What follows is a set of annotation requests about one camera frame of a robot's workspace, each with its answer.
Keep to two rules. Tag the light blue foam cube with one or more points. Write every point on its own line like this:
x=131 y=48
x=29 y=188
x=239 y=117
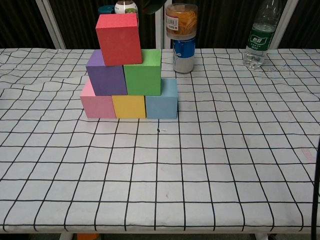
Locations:
x=162 y=105

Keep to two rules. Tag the white drink bottle yellow cap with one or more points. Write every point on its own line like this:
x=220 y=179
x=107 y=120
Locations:
x=126 y=7

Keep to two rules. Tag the orange plastic object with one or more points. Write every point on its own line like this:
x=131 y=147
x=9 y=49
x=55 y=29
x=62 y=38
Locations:
x=87 y=236

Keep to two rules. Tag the blue silver drink can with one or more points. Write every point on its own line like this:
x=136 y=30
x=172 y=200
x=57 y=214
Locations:
x=183 y=56

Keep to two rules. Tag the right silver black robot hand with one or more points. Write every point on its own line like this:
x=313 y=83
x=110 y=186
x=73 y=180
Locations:
x=152 y=6

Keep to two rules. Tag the dark pleated curtain panel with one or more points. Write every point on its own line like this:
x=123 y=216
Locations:
x=82 y=22
x=307 y=25
x=225 y=22
x=17 y=22

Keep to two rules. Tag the white table leg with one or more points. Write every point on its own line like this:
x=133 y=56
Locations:
x=66 y=236
x=261 y=236

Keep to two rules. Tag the teal cylinder container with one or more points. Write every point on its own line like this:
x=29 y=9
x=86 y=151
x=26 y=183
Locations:
x=106 y=9

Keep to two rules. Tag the clear jar of rubber bands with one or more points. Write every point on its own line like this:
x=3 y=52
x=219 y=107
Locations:
x=181 y=21

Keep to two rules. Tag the clear water bottle green label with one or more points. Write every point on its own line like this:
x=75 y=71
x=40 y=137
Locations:
x=258 y=40

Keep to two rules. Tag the red foam cube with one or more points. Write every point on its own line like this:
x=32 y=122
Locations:
x=120 y=40

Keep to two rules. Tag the white partition post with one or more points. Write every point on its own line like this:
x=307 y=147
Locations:
x=51 y=25
x=160 y=30
x=285 y=22

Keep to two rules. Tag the purple foam cube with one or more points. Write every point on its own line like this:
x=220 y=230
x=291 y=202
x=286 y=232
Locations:
x=107 y=80

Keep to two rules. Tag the yellow foam cube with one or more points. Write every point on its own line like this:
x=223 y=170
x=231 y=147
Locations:
x=128 y=107

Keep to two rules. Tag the pink foam cube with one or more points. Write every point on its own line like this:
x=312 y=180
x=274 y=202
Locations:
x=98 y=107

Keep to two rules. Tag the green foam cube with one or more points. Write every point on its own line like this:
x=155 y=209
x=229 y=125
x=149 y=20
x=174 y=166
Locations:
x=143 y=77

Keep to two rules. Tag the white black checked tablecloth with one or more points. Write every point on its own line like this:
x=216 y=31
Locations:
x=160 y=180

